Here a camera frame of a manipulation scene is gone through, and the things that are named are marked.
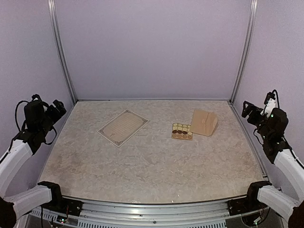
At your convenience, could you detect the front aluminium rail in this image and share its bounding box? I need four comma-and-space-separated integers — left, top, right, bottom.
22, 196, 285, 228

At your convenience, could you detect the aluminium frame post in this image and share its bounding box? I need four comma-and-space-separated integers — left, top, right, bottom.
229, 0, 258, 105
47, 0, 77, 105

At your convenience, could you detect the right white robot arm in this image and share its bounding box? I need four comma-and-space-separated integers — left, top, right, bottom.
242, 99, 304, 228

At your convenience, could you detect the cream lined letter paper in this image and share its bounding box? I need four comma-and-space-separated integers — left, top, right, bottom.
97, 109, 149, 148

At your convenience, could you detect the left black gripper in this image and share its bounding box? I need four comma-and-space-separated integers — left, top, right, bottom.
38, 99, 66, 136

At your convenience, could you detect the brown kraft envelope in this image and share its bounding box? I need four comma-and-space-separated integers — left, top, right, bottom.
190, 109, 218, 136

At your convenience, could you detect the right aluminium frame post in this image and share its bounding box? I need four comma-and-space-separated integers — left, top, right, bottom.
229, 0, 258, 105

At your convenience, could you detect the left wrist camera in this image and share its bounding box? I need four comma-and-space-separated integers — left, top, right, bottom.
31, 94, 41, 101

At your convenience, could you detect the round sticker seal sheet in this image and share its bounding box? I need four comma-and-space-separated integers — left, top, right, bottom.
171, 123, 193, 141

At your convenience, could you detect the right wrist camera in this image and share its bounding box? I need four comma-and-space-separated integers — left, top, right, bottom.
261, 92, 276, 117

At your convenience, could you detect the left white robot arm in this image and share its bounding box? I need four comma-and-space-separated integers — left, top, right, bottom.
0, 95, 67, 228

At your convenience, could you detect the left aluminium frame post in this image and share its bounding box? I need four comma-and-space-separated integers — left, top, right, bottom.
47, 0, 77, 105

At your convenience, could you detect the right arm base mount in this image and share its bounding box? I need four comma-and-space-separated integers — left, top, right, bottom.
227, 197, 267, 216

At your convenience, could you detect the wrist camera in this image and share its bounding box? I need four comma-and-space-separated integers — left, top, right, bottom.
261, 92, 276, 117
31, 94, 41, 101

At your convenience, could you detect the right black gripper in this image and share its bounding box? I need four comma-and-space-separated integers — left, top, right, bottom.
242, 101, 271, 141

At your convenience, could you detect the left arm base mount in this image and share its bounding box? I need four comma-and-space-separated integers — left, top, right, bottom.
42, 198, 83, 217

